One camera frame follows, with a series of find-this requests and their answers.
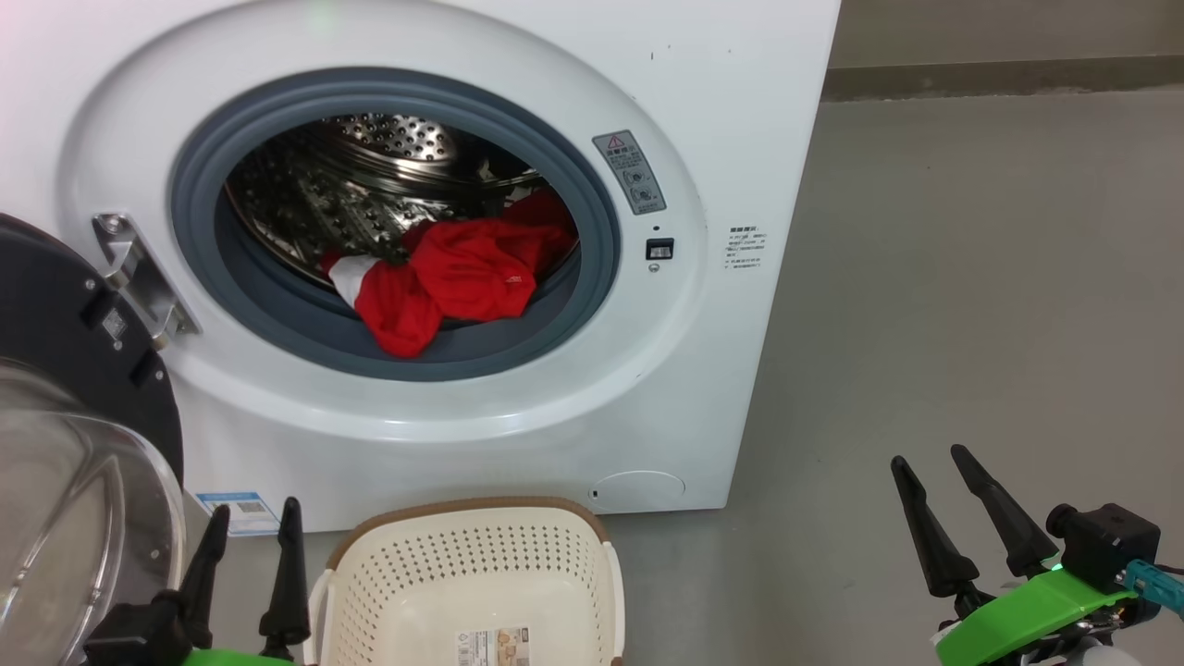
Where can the round white drain cover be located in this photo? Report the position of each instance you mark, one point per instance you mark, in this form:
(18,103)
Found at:
(638,490)

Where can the grey rubber door gasket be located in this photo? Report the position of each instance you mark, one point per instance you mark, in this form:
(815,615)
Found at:
(277,324)

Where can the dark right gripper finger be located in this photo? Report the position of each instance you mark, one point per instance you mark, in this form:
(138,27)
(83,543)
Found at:
(943,564)
(1022,546)

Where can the black door latch socket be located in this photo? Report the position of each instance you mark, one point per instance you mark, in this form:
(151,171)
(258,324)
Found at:
(659,249)

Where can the metal door hinge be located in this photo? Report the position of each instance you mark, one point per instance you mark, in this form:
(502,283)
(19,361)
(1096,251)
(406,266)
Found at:
(139,273)

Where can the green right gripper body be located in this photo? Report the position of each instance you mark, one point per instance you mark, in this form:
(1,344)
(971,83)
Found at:
(1027,615)

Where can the perforated steel washer drum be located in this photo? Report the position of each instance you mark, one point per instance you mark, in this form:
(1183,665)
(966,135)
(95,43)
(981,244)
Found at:
(324,194)

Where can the cream perforated laundry basket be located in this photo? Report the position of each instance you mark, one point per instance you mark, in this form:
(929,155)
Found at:
(462,564)

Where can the red and white garment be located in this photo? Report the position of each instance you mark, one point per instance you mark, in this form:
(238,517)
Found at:
(472,268)

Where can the round black glass washer door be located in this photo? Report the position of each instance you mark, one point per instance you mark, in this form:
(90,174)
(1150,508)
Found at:
(55,351)

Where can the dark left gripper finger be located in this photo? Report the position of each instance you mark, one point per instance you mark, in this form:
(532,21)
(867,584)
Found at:
(199,601)
(287,610)

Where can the blue energy label sticker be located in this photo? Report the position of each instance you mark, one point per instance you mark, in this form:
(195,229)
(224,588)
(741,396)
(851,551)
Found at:
(242,511)

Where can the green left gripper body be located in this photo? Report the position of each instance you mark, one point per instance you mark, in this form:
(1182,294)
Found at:
(231,659)

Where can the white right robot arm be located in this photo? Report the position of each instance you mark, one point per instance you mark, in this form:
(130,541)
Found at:
(1105,659)

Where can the grey warning sticker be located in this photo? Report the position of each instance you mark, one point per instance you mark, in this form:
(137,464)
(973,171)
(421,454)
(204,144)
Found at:
(631,173)

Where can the paper basket product label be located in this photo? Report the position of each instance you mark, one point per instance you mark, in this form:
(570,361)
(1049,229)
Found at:
(492,647)

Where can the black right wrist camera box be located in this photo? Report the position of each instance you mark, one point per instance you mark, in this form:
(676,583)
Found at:
(1110,546)

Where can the white front-load washing machine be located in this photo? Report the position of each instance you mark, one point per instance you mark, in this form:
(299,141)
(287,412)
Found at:
(721,388)

